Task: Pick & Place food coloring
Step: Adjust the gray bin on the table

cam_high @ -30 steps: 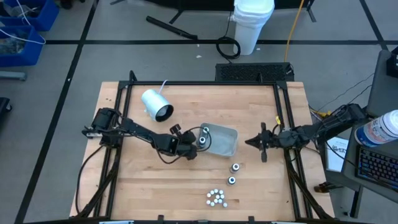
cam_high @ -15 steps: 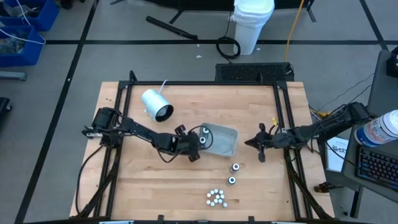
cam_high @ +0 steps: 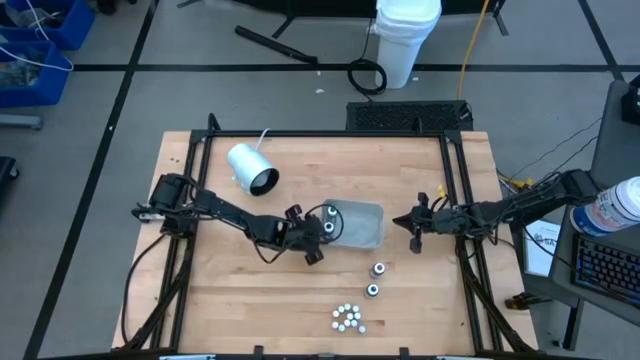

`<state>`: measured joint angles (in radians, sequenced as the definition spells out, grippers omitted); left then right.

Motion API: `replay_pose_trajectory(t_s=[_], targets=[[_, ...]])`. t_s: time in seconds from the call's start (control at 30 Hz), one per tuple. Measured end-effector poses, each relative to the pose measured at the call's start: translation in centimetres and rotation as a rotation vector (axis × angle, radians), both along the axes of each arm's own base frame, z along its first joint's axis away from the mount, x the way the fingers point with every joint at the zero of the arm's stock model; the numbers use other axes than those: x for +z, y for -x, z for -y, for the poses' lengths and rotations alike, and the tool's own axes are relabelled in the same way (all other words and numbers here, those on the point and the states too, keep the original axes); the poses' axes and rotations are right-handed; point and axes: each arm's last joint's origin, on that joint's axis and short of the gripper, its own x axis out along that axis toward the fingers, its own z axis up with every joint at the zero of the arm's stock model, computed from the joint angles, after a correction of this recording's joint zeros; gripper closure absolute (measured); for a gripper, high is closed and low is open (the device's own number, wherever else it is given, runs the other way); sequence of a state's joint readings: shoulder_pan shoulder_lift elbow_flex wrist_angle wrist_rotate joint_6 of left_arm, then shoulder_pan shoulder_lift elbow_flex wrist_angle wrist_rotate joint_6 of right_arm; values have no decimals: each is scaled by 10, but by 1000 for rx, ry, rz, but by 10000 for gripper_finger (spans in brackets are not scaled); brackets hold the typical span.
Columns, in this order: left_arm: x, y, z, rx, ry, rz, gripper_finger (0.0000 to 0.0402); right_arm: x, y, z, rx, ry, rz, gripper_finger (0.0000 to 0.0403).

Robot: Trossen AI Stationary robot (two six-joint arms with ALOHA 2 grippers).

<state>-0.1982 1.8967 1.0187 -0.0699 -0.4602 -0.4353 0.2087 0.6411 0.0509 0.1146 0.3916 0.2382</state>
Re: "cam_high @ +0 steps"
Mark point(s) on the white cylindrical spotlight lamp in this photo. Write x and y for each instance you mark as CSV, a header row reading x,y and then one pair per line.
x,y
247,165

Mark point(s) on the black table edge clamp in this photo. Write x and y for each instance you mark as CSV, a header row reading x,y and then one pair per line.
x,y
258,350
404,351

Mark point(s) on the large bottle with green tip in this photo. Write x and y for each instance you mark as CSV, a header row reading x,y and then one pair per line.
x,y
331,211

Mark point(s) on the grey side table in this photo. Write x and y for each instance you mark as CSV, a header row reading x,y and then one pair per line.
x,y
617,145

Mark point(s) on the black box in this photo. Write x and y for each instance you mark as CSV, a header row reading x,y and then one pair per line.
x,y
632,102

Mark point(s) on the black rounded object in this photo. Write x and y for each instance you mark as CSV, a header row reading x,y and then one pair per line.
x,y
6,172

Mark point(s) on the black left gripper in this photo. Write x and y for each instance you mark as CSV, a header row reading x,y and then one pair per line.
x,y
305,235

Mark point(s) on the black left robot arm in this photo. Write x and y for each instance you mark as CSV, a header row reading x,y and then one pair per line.
x,y
225,210

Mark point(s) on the brown and black clamp tool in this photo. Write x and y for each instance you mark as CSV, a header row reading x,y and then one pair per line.
x,y
525,301

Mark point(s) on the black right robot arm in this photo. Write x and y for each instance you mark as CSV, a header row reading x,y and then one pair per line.
x,y
525,207

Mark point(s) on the grey plastic bin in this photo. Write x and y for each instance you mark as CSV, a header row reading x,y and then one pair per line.
x,y
362,225

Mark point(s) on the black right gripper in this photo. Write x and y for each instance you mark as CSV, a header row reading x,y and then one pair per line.
x,y
445,221

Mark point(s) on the black aluminium table frame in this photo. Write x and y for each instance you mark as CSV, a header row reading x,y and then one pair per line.
x,y
325,133

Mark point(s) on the dark grey desk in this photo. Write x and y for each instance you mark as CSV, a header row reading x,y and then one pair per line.
x,y
562,240

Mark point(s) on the white paper sheet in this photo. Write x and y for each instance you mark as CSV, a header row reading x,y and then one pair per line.
x,y
542,250

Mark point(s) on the blue storage bin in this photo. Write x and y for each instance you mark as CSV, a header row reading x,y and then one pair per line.
x,y
75,25
45,90

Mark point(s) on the black rod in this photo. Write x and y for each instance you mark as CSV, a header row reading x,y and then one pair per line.
x,y
275,45

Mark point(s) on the large bottle with black tip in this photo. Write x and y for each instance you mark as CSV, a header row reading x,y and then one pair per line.
x,y
328,227

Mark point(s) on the black keyboard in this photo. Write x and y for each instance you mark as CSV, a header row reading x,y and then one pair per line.
x,y
605,267

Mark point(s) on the grey metal bar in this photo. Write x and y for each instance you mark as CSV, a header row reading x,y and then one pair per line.
x,y
20,121

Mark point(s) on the large bottle with blue tip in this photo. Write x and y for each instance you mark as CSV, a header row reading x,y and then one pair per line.
x,y
372,289

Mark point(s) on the white trash bin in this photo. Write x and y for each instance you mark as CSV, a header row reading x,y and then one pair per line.
x,y
405,45

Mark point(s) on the wipes canister with blue label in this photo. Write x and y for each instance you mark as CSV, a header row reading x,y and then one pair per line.
x,y
607,207

